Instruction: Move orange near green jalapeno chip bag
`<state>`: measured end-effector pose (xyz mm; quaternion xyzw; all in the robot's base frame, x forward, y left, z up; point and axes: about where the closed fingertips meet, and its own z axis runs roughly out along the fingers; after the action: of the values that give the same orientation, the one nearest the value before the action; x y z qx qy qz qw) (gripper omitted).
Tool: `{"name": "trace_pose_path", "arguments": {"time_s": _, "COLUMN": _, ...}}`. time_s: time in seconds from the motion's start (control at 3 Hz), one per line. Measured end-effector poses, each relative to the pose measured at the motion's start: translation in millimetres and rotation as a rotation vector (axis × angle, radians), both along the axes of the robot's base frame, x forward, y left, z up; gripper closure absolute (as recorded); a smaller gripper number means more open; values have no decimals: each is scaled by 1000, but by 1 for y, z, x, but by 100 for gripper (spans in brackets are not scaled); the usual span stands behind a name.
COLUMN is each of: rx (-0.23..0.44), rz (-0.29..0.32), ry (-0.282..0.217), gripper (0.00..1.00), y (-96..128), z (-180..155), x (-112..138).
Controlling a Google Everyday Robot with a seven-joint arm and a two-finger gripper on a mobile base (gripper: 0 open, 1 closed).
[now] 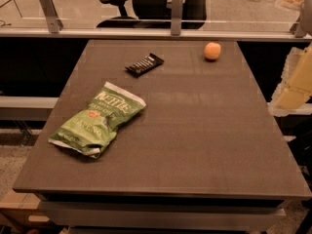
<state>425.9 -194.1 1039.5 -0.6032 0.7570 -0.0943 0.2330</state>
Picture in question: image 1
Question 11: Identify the right metal glass bracket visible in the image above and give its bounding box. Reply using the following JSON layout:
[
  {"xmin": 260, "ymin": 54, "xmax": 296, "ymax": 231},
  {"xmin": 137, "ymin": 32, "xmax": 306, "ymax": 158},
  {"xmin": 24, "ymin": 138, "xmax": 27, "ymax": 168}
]
[{"xmin": 290, "ymin": 18, "xmax": 306, "ymax": 38}]

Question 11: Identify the black office chair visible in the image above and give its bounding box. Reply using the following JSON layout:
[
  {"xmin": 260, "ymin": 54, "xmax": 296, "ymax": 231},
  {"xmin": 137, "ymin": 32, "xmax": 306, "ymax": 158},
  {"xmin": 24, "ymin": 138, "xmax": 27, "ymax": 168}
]
[{"xmin": 96, "ymin": 0, "xmax": 211, "ymax": 30}]

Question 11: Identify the green jalapeno chip bag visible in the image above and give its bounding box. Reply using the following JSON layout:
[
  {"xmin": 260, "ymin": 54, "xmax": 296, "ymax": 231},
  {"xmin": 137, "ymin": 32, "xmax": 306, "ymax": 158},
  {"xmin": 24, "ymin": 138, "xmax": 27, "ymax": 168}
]
[{"xmin": 48, "ymin": 82, "xmax": 146, "ymax": 159}]

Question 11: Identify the orange fruit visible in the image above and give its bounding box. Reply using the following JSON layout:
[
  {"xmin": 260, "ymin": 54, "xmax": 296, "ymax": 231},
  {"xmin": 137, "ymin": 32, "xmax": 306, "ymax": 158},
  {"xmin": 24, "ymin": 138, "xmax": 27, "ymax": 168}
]
[{"xmin": 204, "ymin": 42, "xmax": 221, "ymax": 60}]

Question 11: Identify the cardboard box under table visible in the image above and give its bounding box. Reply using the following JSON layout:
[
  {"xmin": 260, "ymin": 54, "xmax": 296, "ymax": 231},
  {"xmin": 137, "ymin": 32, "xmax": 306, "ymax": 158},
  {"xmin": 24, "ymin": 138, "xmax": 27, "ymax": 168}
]
[{"xmin": 0, "ymin": 190, "xmax": 56, "ymax": 234}]

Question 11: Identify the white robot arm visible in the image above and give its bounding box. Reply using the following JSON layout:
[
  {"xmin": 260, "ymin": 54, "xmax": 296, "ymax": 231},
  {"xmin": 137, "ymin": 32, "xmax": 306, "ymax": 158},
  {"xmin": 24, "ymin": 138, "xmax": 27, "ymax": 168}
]
[{"xmin": 271, "ymin": 0, "xmax": 312, "ymax": 110}]

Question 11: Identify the black snack bar wrapper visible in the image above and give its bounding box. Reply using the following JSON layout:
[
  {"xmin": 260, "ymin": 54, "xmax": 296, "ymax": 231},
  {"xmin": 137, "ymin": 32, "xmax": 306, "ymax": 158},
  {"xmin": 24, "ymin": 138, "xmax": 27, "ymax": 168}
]
[{"xmin": 126, "ymin": 53, "xmax": 164, "ymax": 77}]

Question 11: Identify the left metal glass bracket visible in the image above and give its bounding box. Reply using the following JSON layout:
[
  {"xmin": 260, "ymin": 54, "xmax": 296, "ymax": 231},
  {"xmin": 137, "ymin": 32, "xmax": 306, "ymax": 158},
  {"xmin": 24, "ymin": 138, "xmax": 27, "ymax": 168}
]
[{"xmin": 39, "ymin": 0, "xmax": 63, "ymax": 33}]

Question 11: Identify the glass partition panel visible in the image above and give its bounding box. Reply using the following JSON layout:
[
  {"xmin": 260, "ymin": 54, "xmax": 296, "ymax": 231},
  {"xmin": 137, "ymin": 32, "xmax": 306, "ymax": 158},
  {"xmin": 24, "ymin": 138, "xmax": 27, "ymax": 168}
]
[{"xmin": 0, "ymin": 0, "xmax": 304, "ymax": 31}]

